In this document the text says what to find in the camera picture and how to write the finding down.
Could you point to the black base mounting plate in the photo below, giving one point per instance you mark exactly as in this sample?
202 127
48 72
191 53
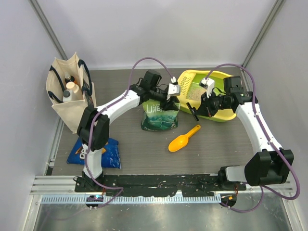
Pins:
191 185

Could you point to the aluminium rail frame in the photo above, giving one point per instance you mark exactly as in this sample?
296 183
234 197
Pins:
61 190

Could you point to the beige canvas tote bag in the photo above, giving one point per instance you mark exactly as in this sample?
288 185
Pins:
70 112

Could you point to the yellow green litter box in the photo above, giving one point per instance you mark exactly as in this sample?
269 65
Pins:
191 79

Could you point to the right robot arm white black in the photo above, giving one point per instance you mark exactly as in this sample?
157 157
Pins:
269 165

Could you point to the clean litter pellets in box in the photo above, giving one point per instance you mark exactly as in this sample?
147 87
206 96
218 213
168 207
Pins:
195 93

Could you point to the black bag clip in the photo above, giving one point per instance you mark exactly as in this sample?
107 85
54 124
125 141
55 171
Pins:
193 111

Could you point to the grey capped bottle in tote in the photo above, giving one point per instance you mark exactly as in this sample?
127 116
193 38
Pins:
68 96

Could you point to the blue Doritos chip bag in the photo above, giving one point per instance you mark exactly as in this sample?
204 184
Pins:
110 154

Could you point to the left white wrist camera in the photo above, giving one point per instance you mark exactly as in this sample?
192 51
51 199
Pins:
173 88

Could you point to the green cat litter bag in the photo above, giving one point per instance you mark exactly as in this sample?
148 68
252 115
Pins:
156 119

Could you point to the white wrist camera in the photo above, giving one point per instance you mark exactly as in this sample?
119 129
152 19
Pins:
208 84
173 88

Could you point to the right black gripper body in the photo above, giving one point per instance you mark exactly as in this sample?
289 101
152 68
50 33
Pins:
213 103

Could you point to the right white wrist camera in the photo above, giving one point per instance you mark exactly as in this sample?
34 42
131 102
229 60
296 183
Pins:
208 84

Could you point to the white bottle in tote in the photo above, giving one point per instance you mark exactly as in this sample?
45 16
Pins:
73 87

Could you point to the yellow plastic scoop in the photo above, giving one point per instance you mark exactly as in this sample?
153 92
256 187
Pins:
182 140

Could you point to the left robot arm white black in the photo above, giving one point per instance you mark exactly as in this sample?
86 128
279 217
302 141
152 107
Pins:
93 129

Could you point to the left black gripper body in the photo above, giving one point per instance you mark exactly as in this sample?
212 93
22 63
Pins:
158 95

